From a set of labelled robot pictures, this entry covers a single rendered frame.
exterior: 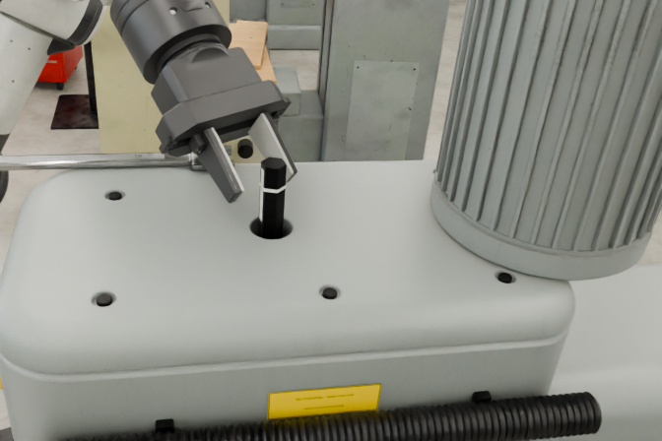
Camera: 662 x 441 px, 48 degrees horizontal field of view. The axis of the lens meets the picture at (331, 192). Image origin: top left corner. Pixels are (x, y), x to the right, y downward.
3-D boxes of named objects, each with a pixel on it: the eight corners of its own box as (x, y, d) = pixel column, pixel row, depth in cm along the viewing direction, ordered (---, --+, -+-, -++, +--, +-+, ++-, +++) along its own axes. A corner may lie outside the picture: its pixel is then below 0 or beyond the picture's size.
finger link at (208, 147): (233, 205, 63) (200, 144, 64) (247, 187, 60) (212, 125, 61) (218, 210, 62) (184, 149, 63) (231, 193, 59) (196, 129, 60)
